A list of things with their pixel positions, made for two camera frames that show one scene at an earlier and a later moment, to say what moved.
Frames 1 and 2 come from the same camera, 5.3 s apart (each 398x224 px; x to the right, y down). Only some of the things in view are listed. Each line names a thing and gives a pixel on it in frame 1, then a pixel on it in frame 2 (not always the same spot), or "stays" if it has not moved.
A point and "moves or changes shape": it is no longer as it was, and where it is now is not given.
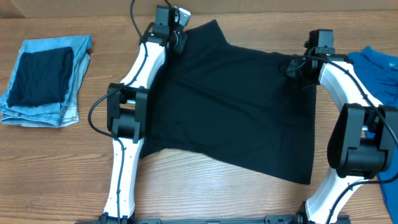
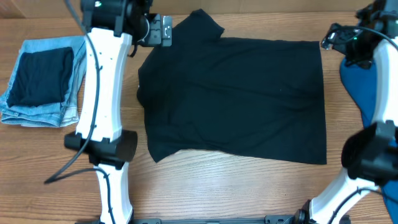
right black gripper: [296, 68] → [337, 40]
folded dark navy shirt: [42, 76] stays
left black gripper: [179, 40] → [154, 32]
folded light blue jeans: [60, 114] stays
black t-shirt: [209, 95] moves or changes shape
